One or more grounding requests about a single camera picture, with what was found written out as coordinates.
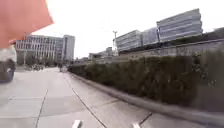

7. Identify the low distant building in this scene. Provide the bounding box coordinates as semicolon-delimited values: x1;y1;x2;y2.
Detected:
88;46;118;61

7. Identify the pole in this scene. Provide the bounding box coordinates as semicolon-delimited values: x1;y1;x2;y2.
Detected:
112;30;118;52

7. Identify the long green hedge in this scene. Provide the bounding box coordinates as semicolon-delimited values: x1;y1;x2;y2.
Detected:
67;49;224;113

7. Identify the grey concrete kerb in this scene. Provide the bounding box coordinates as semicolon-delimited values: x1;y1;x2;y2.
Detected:
68;71;224;128

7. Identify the robot's own part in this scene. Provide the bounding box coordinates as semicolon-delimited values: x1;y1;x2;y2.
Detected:
72;119;83;128
131;122;141;128

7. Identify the grey concrete slab pavement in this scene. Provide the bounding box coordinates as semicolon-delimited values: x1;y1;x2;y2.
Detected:
0;67;209;128

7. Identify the grey multi-storey building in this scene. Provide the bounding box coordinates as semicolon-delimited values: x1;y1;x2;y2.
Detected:
15;34;76;63

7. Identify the glass office building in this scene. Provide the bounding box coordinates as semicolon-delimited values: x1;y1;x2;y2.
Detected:
115;8;204;52

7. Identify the row of trees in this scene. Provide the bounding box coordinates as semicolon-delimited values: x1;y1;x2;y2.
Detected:
23;54;64;68

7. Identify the long low concrete building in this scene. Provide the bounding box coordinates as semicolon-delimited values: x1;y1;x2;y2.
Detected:
118;27;224;60

